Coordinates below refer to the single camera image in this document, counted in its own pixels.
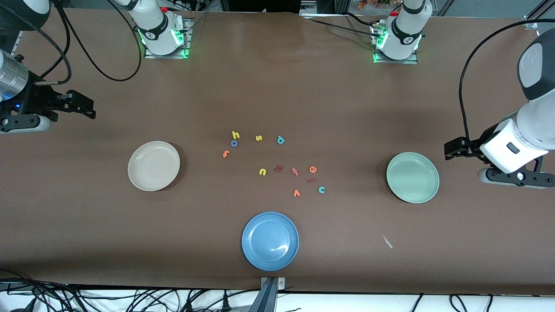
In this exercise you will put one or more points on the green plate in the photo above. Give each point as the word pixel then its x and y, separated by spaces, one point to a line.
pixel 412 177

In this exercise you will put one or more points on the metal table edge bracket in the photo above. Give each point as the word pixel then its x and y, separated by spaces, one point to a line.
pixel 281 284

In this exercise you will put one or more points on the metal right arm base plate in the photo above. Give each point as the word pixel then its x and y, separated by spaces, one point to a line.
pixel 188 39

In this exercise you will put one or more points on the dark grey camera pole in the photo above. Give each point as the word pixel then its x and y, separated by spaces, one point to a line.
pixel 265 299

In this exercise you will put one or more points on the beige brown plate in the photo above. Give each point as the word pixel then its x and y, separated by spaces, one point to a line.
pixel 154 166

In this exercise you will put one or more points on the brown table cover sheet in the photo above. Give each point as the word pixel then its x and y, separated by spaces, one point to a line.
pixel 347 108

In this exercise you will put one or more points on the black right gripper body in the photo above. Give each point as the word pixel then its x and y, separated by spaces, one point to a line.
pixel 31 102

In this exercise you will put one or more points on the aluminium frame profile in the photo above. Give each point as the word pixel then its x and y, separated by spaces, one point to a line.
pixel 530 21

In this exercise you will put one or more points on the blue plate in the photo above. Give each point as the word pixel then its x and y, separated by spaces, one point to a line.
pixel 270 241

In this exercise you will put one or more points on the white paper scrap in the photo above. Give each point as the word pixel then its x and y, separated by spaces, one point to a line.
pixel 387 242

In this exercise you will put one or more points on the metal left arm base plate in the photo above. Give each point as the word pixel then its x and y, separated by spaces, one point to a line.
pixel 412 61

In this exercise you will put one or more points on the black power plug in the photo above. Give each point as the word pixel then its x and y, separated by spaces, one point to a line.
pixel 226 303
pixel 189 305

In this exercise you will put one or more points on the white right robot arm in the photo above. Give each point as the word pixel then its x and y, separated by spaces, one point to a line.
pixel 154 26

